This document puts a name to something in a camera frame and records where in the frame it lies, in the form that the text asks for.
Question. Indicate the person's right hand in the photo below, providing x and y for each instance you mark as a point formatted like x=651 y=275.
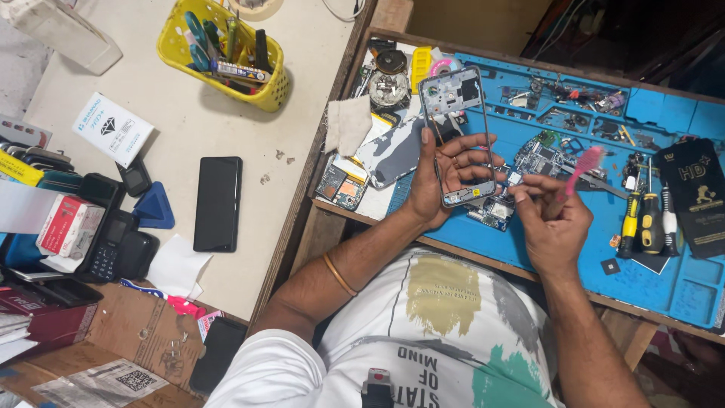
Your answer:
x=555 y=232

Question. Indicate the person's left hand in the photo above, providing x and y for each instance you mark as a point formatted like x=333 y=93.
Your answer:
x=430 y=192

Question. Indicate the grey phone frame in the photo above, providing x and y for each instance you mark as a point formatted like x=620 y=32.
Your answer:
x=451 y=93

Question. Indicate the blue silicone repair mat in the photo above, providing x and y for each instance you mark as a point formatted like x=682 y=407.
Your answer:
x=572 y=260

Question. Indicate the grey phone back cover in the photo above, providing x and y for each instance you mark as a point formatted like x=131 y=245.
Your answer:
x=391 y=153

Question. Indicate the metal tweezers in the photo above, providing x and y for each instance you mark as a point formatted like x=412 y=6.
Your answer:
x=594 y=182

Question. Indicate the small black square chip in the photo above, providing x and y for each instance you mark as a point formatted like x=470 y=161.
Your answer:
x=610 y=266

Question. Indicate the small phone circuit board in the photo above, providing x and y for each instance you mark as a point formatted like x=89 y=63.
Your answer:
x=493 y=212

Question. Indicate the large phone motherboard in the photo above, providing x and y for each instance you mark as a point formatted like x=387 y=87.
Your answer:
x=538 y=158

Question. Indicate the opened phone with orange part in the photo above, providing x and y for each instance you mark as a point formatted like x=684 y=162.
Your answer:
x=342 y=187

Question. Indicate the black and yellow screwdriver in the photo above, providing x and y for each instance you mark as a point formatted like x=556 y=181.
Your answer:
x=651 y=224

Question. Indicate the white frayed cloth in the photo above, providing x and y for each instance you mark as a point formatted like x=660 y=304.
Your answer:
x=346 y=124

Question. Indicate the white and black screwdriver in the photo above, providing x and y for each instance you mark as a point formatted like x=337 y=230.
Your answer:
x=670 y=224

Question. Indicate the round metal parts dish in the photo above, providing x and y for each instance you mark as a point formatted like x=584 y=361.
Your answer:
x=389 y=82

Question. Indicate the gold bangle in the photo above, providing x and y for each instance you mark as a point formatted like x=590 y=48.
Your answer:
x=340 y=275

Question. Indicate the yellow plastic holder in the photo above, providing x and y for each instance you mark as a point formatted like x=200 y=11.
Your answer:
x=420 y=68

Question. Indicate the black screen protector packet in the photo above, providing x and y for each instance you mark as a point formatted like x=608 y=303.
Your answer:
x=694 y=195

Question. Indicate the white printed t-shirt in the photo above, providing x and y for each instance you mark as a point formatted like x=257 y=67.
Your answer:
x=430 y=340

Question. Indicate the yellow basket of tools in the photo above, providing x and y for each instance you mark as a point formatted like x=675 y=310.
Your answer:
x=266 y=93

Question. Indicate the black chest device red button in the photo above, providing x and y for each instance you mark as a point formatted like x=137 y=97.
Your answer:
x=377 y=390

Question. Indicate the black smartphone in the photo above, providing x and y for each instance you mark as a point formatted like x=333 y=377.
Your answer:
x=218 y=204

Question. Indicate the beige tape roll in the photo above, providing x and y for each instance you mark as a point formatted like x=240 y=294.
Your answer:
x=255 y=7

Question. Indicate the small pink packet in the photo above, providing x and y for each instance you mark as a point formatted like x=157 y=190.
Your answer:
x=207 y=323

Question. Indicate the white paper sheet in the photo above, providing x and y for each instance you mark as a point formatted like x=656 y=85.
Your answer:
x=178 y=266

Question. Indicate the black phone with case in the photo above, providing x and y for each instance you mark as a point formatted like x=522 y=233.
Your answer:
x=218 y=354

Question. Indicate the blue triangular pry tool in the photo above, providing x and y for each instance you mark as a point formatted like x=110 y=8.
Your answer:
x=154 y=209

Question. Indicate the blue and pink toothbrush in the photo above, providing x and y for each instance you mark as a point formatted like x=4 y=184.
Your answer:
x=170 y=300

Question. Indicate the small black phone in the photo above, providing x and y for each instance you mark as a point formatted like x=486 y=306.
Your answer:
x=133 y=178

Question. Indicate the white packet with diamond print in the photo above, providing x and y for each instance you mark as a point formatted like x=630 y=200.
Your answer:
x=113 y=130

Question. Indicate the black keypad phone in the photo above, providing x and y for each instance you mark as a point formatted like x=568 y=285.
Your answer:
x=109 y=249

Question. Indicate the red and white box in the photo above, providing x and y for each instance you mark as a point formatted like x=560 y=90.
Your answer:
x=68 y=224

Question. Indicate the paper with printed code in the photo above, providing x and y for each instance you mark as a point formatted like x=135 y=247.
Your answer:
x=102 y=384

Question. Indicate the pile of phones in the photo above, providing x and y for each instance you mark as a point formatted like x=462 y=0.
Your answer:
x=42 y=164

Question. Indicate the white paper strip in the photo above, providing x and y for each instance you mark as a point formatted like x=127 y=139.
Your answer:
x=28 y=207

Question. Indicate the maroon cardboard box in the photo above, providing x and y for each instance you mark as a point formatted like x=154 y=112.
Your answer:
x=48 y=320

